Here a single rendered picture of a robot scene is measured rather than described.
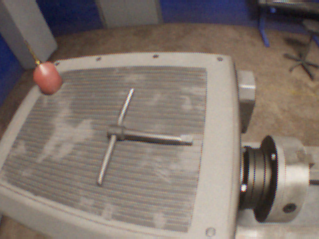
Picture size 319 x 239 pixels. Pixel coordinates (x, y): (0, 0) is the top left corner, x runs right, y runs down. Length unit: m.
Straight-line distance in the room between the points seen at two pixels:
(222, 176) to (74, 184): 0.24
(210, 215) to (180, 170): 0.09
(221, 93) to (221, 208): 0.22
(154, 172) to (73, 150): 0.16
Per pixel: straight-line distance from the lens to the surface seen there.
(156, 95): 0.42
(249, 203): 0.56
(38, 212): 0.42
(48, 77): 0.53
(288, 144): 0.56
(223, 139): 0.36
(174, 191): 0.32
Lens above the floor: 1.64
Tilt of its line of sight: 54 degrees down
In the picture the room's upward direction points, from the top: 16 degrees counter-clockwise
